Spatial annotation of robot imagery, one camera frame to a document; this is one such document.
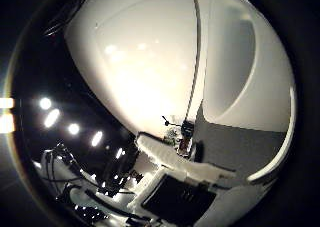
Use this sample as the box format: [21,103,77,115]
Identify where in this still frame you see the wooden shelf unit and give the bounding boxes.
[177,119,196,159]

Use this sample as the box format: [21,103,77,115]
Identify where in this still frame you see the green potted plant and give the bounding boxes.
[164,126,180,145]

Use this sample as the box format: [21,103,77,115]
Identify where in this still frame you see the black stand with boom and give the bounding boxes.
[161,115,182,128]

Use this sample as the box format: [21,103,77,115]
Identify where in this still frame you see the thick black cable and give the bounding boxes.
[83,188,152,222]

